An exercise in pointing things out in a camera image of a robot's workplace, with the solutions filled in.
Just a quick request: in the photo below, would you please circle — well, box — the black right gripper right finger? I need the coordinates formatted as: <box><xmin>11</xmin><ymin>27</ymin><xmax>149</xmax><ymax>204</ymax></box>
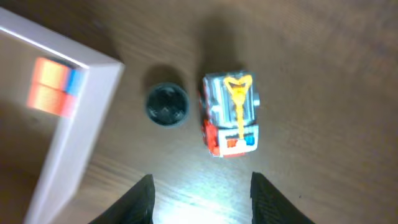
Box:
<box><xmin>250</xmin><ymin>172</ymin><xmax>314</xmax><ymax>224</ymax></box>

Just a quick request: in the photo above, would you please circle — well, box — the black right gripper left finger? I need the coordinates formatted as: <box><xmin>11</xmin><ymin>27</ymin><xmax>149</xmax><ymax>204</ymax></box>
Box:
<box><xmin>89</xmin><ymin>174</ymin><xmax>155</xmax><ymax>224</ymax></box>

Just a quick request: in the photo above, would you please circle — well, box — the small black round container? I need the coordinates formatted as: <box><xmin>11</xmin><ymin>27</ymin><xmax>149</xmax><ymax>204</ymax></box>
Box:
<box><xmin>145</xmin><ymin>82</ymin><xmax>190</xmax><ymax>128</ymax></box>

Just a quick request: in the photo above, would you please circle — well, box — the red grey toy fire truck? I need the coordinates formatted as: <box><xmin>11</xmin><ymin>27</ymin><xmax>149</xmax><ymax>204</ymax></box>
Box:
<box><xmin>199</xmin><ymin>70</ymin><xmax>260</xmax><ymax>157</ymax></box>

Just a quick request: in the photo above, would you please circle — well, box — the pink cardboard box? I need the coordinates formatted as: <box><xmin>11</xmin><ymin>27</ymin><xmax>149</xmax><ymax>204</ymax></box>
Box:
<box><xmin>1</xmin><ymin>8</ymin><xmax>124</xmax><ymax>224</ymax></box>

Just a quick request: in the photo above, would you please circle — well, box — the multicoloured puzzle cube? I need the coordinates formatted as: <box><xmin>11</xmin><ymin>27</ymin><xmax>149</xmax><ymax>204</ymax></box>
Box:
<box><xmin>27</xmin><ymin>57</ymin><xmax>83</xmax><ymax>117</ymax></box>

